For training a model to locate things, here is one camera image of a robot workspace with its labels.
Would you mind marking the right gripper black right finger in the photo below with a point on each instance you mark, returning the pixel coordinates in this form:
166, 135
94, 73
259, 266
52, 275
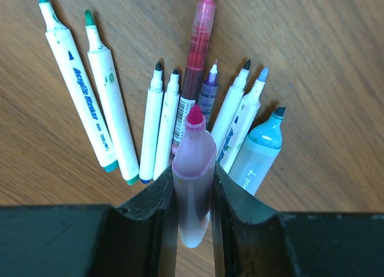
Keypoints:
252, 239

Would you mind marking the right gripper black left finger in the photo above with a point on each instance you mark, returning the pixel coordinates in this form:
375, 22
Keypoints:
135, 238

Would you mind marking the lavender highlighter pen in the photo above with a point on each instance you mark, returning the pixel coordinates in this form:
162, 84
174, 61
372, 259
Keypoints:
193, 173

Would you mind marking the light blue highlighter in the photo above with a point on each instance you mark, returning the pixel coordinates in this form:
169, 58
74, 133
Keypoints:
258, 153

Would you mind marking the white marker dark blue cap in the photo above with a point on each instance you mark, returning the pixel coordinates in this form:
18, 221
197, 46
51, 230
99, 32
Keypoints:
167, 124

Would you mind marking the white pen lavender cap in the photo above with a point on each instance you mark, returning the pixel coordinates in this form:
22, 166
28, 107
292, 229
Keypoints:
241, 123

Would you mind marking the white marker black cap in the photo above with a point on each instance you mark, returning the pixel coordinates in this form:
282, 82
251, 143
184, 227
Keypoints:
230, 105

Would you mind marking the small purple pen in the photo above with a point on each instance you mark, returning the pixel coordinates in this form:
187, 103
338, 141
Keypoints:
208, 92

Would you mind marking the red transparent pen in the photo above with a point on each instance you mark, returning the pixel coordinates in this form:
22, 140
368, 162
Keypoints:
192, 82

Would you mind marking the white marker green cap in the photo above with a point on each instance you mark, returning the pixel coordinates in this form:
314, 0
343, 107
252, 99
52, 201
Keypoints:
106, 80

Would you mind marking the white marker teal cap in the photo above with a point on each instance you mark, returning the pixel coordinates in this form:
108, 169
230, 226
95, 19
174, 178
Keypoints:
65, 51

